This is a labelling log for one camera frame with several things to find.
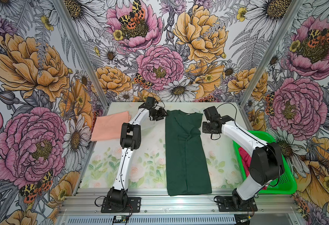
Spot dark green t-shirt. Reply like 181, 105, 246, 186
165, 110, 212, 197

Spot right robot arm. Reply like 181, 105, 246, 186
202, 106, 285, 211

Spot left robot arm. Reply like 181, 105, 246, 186
106, 97, 168, 210

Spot magenta t-shirt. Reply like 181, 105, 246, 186
239, 147, 251, 177

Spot folded peach t-shirt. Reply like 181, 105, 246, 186
91, 111, 131, 142

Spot small green circuit board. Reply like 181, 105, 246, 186
112, 215, 130, 225

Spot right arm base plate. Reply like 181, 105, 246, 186
214, 196, 258, 212

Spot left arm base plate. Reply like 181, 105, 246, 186
101, 197, 142, 213

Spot aluminium mounting rail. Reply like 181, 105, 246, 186
57, 188, 306, 225

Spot left aluminium frame post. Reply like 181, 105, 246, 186
53, 1, 111, 112

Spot aluminium frame post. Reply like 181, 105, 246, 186
239, 0, 303, 107
53, 1, 111, 112

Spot right aluminium frame post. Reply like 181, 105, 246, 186
239, 0, 303, 107

